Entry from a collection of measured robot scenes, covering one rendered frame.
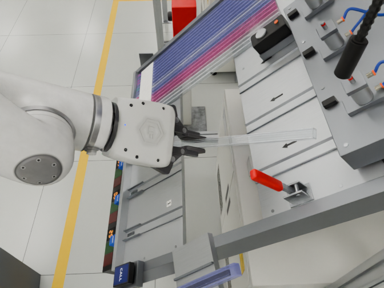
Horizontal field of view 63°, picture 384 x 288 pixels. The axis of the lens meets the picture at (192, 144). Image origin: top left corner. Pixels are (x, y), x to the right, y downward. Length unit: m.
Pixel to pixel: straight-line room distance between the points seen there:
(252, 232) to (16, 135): 0.36
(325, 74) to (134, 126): 0.29
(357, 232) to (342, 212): 0.51
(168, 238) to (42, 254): 1.07
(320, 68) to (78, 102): 0.35
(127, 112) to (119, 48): 2.05
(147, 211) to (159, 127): 0.31
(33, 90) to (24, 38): 2.44
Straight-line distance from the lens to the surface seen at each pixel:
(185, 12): 1.36
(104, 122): 0.44
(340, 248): 0.96
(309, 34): 0.58
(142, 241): 0.74
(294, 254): 0.91
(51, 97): 0.43
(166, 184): 0.73
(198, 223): 1.57
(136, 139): 0.47
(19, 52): 2.72
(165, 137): 0.49
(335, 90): 0.49
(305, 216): 0.48
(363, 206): 0.48
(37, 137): 0.35
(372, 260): 0.73
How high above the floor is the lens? 1.45
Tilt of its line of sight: 53 degrees down
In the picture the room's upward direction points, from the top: straight up
